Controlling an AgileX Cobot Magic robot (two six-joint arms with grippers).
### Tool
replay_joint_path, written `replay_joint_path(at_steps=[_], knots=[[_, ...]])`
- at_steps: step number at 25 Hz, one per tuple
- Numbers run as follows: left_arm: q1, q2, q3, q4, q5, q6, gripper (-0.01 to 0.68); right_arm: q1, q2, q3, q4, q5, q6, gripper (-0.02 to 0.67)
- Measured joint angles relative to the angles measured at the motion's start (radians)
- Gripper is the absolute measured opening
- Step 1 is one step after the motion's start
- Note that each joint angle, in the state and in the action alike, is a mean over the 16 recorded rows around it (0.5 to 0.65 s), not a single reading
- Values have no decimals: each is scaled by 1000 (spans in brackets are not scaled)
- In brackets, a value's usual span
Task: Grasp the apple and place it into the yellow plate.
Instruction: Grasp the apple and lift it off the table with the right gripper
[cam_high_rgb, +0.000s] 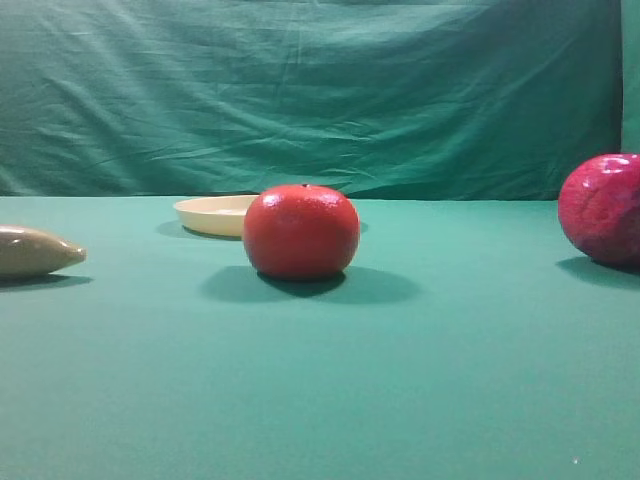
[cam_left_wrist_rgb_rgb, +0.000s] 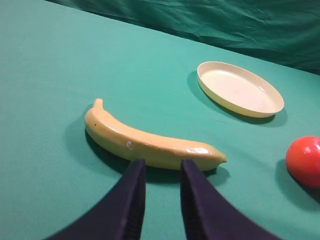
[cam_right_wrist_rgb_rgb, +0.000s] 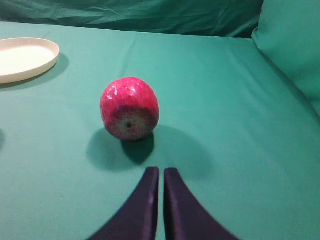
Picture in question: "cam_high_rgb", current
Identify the red apple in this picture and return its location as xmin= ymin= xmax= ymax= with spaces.
xmin=558 ymin=153 xmax=639 ymax=268

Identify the yellow plate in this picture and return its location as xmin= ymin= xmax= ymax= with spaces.
xmin=174 ymin=194 xmax=257 ymax=237

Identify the orange mandarin fruit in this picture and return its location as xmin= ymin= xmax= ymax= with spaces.
xmin=242 ymin=184 xmax=360 ymax=280

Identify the green backdrop cloth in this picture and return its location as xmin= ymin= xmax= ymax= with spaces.
xmin=1 ymin=1 xmax=639 ymax=200

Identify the yellow banana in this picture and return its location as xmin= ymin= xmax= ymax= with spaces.
xmin=1 ymin=225 xmax=87 ymax=279

